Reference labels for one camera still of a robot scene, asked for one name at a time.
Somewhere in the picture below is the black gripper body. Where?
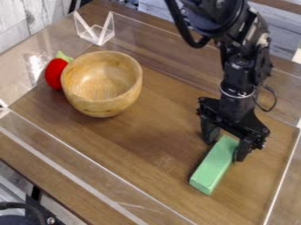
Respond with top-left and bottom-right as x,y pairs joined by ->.
197,95 -> 270,149

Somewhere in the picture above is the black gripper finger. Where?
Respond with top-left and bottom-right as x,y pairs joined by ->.
234,137 -> 254,162
200,116 -> 219,145

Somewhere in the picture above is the green rectangular block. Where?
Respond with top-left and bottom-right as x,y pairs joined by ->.
189,135 -> 238,195

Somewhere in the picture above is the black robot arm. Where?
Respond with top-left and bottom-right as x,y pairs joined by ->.
164,0 -> 272,162

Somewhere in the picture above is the brown wooden bowl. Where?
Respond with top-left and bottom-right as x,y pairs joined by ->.
61,50 -> 141,118

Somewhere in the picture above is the clear acrylic corner bracket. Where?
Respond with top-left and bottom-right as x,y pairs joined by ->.
72,11 -> 115,46

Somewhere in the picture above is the black table clamp mount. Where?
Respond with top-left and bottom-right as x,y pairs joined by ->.
24,196 -> 65,225

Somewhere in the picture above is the clear acrylic tray wall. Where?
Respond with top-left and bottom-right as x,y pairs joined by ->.
0,17 -> 296,225

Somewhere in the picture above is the black cable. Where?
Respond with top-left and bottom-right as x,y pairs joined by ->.
0,201 -> 38,225

